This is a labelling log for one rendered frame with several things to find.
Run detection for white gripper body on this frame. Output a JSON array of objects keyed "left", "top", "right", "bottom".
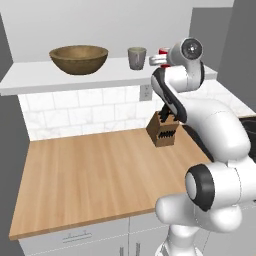
[{"left": 148, "top": 54, "right": 169, "bottom": 67}]

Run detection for grey cabinet door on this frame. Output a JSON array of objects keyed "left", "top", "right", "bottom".
[
  {"left": 188, "top": 0, "right": 256, "bottom": 111},
  {"left": 0, "top": 13, "right": 15, "bottom": 83}
]

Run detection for white open cabinet shelf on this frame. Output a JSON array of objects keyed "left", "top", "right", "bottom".
[{"left": 0, "top": 54, "right": 218, "bottom": 97}]

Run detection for red cup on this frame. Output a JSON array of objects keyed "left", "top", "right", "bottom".
[{"left": 158, "top": 47, "right": 171, "bottom": 69}]

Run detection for wooden knife block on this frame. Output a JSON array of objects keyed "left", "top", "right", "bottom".
[{"left": 145, "top": 111, "right": 181, "bottom": 148}]

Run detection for brown wooden bowl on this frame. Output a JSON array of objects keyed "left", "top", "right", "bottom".
[{"left": 48, "top": 44, "right": 110, "bottom": 76}]

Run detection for black hob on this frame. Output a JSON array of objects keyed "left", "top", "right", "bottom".
[{"left": 239, "top": 115, "right": 256, "bottom": 138}]

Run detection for narrow grey drawer front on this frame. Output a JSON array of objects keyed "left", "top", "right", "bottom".
[{"left": 128, "top": 211, "right": 169, "bottom": 234}]

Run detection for grey cupboard door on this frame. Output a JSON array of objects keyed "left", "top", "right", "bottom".
[
  {"left": 66, "top": 233, "right": 131, "bottom": 256},
  {"left": 129, "top": 225, "right": 172, "bottom": 256}
]

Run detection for white wall outlet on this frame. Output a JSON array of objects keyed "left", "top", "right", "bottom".
[{"left": 139, "top": 84, "right": 153, "bottom": 102}]

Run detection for black knife handles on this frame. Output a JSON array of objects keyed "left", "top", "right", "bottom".
[{"left": 158, "top": 104, "right": 175, "bottom": 123}]

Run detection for silver drawer handle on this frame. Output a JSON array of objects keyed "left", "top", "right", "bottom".
[{"left": 62, "top": 231, "right": 93, "bottom": 244}]

